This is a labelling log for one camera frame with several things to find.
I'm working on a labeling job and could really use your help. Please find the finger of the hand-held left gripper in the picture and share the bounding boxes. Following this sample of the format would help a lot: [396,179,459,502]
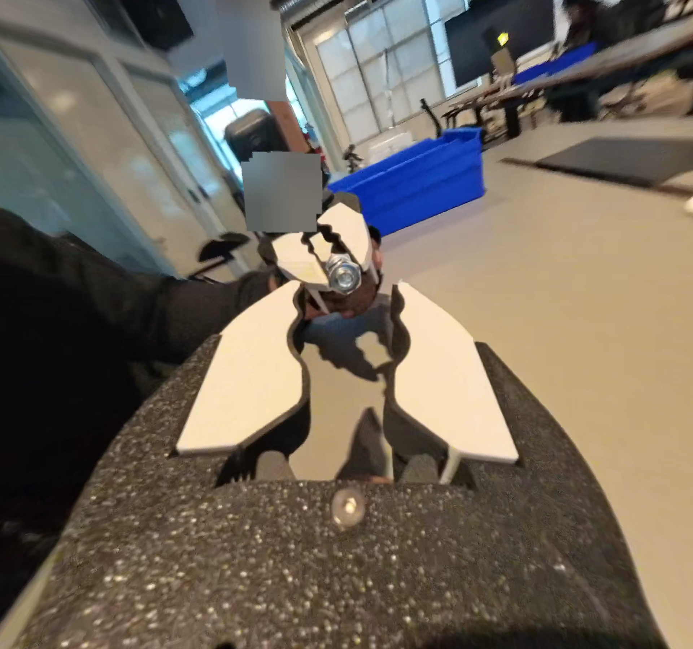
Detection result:
[315,203,375,282]
[270,232,332,315]

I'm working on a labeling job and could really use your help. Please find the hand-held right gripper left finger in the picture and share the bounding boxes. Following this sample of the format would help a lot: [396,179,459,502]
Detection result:
[175,280,311,455]

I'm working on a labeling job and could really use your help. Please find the blue plastic bin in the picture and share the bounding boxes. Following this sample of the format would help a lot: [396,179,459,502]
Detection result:
[511,43,597,86]
[327,127,486,236]

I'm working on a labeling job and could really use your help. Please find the person's left forearm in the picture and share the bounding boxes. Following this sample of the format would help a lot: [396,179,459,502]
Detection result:
[0,210,285,363]

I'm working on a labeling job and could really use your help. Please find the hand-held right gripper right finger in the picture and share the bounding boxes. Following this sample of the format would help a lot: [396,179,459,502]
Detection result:
[384,279,520,486]

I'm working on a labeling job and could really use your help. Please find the black wall screen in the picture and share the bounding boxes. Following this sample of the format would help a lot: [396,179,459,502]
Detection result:
[116,0,194,53]

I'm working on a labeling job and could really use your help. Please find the silver hex nut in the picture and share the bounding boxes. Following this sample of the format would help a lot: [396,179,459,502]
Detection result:
[326,262,363,294]

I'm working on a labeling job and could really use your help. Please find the large black screen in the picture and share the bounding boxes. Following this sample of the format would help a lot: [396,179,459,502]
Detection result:
[445,0,556,88]

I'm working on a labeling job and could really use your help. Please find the black table mat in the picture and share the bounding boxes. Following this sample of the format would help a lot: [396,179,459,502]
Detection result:
[536,137,693,188]

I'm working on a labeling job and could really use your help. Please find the black office chair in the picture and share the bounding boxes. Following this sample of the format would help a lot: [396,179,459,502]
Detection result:
[421,98,445,139]
[197,232,251,282]

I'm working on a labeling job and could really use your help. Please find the long wooden table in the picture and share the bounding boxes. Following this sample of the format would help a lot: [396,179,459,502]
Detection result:
[449,16,693,144]

